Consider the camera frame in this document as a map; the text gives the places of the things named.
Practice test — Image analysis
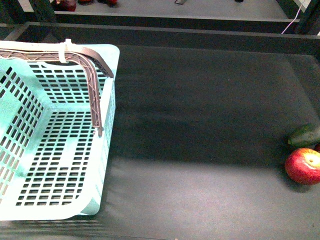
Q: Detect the green avocado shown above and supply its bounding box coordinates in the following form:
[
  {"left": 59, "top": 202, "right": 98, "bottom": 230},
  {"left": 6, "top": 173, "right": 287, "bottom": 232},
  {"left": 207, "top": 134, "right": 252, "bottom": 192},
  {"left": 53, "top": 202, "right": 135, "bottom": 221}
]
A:
[{"left": 287, "top": 123, "right": 320, "bottom": 148}]

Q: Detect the dark red background fruit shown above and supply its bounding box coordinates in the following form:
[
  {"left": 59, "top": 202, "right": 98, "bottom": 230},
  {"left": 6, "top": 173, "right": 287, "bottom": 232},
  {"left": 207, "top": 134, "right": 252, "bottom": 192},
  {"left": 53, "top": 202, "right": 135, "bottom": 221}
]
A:
[{"left": 54, "top": 0, "right": 77, "bottom": 12}]

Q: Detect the brown basket handle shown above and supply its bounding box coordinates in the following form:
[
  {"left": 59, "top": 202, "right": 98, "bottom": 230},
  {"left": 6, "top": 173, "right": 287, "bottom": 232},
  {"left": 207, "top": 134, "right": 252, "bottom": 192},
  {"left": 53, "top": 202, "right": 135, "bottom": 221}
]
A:
[{"left": 0, "top": 46, "right": 114, "bottom": 137}]

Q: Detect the white cable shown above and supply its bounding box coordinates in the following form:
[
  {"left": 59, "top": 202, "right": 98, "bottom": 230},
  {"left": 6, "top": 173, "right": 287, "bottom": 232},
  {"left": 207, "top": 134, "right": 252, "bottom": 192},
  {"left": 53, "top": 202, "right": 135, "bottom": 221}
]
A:
[{"left": 281, "top": 0, "right": 309, "bottom": 35}]

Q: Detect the black mat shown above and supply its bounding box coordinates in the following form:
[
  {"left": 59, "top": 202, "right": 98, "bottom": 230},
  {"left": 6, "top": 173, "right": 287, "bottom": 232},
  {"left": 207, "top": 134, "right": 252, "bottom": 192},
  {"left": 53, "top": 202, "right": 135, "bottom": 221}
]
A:
[{"left": 96, "top": 45, "right": 320, "bottom": 240}]

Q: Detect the red yellow apple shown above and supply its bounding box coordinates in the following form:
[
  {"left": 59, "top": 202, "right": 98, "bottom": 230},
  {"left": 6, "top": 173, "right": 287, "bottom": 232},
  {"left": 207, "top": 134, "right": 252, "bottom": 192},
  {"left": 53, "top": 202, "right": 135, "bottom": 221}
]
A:
[{"left": 284, "top": 148, "right": 320, "bottom": 186}]

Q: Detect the light blue plastic basket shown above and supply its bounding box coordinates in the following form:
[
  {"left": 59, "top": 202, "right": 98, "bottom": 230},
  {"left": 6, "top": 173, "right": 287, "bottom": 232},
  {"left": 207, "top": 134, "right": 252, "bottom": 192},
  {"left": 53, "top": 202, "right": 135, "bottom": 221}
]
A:
[{"left": 0, "top": 40, "right": 120, "bottom": 221}]

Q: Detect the dark red plum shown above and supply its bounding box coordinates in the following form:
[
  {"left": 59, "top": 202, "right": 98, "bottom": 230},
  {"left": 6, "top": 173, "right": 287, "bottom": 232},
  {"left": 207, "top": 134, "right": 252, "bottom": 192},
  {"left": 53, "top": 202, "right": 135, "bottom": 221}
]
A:
[{"left": 314, "top": 143, "right": 320, "bottom": 152}]

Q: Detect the white zip tie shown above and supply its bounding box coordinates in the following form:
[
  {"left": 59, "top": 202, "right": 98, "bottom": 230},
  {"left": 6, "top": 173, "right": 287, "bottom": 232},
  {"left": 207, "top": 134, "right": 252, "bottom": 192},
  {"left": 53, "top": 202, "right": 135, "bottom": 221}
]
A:
[{"left": 58, "top": 38, "right": 72, "bottom": 64}]

